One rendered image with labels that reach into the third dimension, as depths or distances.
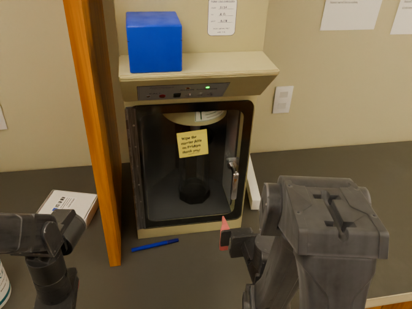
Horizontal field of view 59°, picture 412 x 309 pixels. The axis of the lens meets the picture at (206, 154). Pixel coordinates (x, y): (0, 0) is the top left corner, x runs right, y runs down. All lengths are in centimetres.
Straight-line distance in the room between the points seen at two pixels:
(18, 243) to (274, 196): 37
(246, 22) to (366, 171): 90
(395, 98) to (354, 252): 142
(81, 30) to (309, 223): 54
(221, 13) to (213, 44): 7
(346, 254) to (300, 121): 124
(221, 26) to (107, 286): 71
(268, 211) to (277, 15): 101
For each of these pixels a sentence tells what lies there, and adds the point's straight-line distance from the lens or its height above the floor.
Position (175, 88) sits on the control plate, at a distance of 78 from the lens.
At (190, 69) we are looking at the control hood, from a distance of 75.
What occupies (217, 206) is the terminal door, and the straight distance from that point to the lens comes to 108.
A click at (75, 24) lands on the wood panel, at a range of 72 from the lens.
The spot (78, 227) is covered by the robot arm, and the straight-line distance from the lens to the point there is 73.
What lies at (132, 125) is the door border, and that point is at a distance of 89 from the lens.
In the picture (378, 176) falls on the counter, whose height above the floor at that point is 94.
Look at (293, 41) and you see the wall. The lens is 139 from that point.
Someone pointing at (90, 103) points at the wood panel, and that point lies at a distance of 78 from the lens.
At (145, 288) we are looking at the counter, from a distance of 104.
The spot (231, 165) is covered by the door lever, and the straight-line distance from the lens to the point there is 99.
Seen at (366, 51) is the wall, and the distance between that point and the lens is 155.
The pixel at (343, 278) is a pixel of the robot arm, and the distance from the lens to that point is 35.
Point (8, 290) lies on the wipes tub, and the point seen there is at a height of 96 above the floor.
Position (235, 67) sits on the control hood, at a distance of 77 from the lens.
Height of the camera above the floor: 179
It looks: 35 degrees down
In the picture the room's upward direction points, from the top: 2 degrees clockwise
